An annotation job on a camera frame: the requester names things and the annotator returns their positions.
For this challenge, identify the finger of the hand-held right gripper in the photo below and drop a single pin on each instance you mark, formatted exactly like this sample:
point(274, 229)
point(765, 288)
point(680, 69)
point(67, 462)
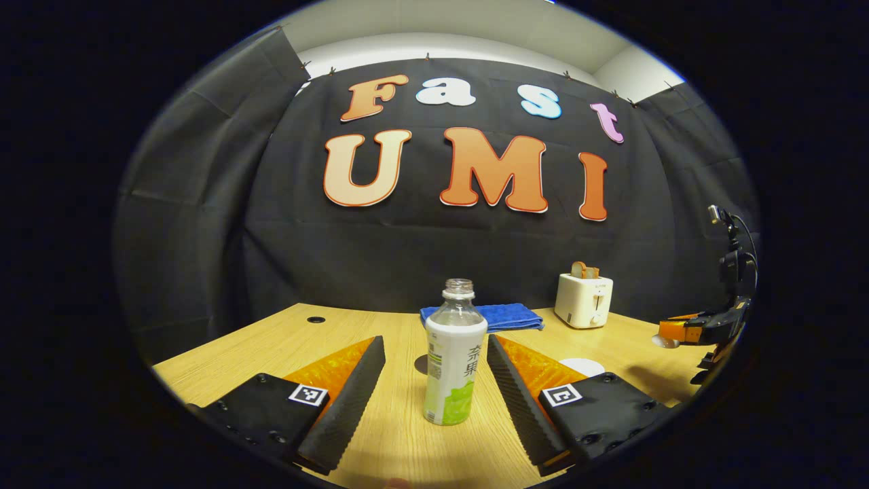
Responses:
point(686, 331)
point(689, 316)

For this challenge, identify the clear water bottle green label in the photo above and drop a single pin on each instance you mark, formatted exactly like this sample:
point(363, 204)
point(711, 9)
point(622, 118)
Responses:
point(451, 367)

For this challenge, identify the black backdrop cloth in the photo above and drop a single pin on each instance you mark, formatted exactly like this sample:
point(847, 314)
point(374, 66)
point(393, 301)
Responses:
point(407, 251)

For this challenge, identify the white teacup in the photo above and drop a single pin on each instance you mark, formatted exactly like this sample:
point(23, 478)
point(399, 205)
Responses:
point(584, 367)

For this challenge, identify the dark round coaster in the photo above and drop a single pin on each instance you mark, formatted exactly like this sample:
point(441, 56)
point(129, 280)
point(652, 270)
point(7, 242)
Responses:
point(421, 365)

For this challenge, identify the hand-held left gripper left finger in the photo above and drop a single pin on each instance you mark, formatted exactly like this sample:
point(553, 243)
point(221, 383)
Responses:
point(353, 401)

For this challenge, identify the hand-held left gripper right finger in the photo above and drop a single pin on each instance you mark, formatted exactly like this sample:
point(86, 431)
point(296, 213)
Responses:
point(519, 401)

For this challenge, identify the white toaster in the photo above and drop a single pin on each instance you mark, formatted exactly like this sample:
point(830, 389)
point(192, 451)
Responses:
point(580, 302)

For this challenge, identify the brown toast slice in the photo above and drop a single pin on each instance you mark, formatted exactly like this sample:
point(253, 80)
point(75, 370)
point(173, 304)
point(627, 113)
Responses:
point(578, 269)
point(593, 273)

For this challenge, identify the blue folded towel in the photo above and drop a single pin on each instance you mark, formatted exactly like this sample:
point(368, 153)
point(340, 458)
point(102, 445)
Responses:
point(509, 316)

